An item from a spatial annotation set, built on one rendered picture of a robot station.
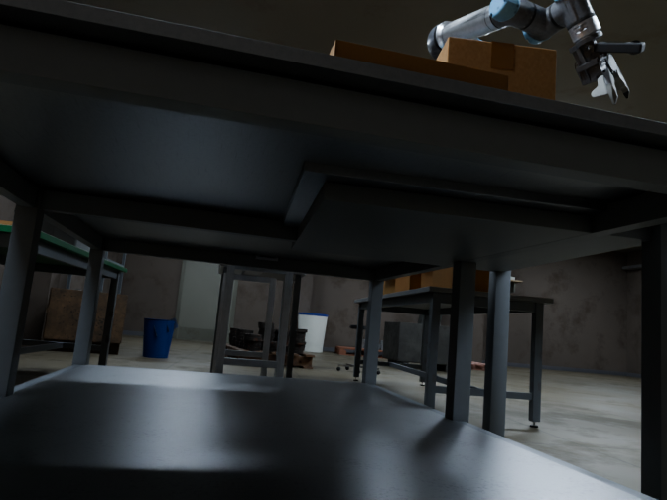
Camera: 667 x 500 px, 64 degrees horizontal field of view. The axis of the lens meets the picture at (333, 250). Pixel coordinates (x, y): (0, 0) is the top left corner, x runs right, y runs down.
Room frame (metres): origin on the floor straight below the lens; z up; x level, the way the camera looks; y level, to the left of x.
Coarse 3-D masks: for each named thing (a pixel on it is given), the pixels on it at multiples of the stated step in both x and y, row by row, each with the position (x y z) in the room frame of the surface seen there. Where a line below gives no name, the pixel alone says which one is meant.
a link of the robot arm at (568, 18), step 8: (560, 0) 1.32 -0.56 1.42; (568, 0) 1.31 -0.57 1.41; (576, 0) 1.30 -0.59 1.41; (584, 0) 1.30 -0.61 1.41; (552, 8) 1.36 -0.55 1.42; (560, 8) 1.33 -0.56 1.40; (568, 8) 1.32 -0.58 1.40; (576, 8) 1.31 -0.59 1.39; (584, 8) 1.30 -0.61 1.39; (592, 8) 1.31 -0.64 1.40; (552, 16) 1.36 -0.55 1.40; (560, 16) 1.35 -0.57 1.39; (568, 16) 1.33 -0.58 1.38; (576, 16) 1.32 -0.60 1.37; (584, 16) 1.31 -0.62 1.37; (592, 16) 1.35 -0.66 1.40; (560, 24) 1.37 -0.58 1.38; (568, 24) 1.34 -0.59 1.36; (576, 24) 1.32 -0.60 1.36
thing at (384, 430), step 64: (0, 64) 0.59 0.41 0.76; (64, 64) 0.60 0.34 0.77; (128, 64) 0.62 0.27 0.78; (192, 64) 0.64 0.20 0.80; (320, 128) 0.68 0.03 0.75; (384, 128) 0.69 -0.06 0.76; (448, 128) 0.71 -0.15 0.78; (512, 128) 0.74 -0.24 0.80; (0, 192) 1.32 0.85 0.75; (64, 192) 1.52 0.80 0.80; (192, 256) 2.56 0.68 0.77; (0, 320) 1.48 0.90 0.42; (0, 384) 1.49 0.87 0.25; (64, 384) 1.81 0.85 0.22; (128, 384) 1.95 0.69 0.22; (192, 384) 2.11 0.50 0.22; (256, 384) 2.29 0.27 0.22; (320, 384) 2.52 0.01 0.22; (448, 384) 1.83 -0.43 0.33; (0, 448) 0.99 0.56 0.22; (64, 448) 1.02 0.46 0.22; (128, 448) 1.07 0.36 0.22; (192, 448) 1.11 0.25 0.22; (256, 448) 1.16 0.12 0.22; (320, 448) 1.21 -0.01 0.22; (384, 448) 1.27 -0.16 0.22; (448, 448) 1.33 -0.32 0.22; (512, 448) 1.40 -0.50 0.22
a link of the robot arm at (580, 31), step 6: (588, 18) 1.31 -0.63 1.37; (594, 18) 1.31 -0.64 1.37; (582, 24) 1.32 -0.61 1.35; (588, 24) 1.31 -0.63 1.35; (594, 24) 1.31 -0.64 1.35; (570, 30) 1.35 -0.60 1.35; (576, 30) 1.33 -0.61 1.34; (582, 30) 1.32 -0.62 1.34; (588, 30) 1.32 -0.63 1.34; (594, 30) 1.31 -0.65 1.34; (576, 36) 1.34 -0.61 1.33; (582, 36) 1.33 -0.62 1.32; (588, 36) 1.33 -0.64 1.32; (576, 42) 1.36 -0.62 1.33
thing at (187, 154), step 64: (0, 0) 0.55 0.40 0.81; (256, 64) 0.64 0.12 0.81; (320, 64) 0.63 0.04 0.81; (0, 128) 0.99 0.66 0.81; (64, 128) 0.96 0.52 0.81; (128, 128) 0.93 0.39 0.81; (192, 128) 0.90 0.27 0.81; (256, 128) 0.87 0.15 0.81; (576, 128) 0.75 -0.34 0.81; (640, 128) 0.74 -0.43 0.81; (128, 192) 1.46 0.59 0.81; (192, 192) 1.39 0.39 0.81; (256, 192) 1.33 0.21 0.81; (576, 192) 1.08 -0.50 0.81; (640, 192) 1.04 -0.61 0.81; (320, 256) 2.46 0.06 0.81
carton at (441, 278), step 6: (438, 270) 3.46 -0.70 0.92; (444, 270) 3.38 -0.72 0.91; (450, 270) 3.30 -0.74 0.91; (480, 270) 3.25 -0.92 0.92; (438, 276) 3.46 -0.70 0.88; (444, 276) 3.38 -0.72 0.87; (450, 276) 3.29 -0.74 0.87; (480, 276) 3.26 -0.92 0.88; (486, 276) 3.27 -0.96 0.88; (438, 282) 3.45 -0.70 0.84; (444, 282) 3.37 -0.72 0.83; (450, 282) 3.29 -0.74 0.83; (480, 282) 3.26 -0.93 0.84; (486, 282) 3.27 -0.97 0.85; (480, 288) 3.26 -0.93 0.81; (486, 288) 3.27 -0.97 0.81
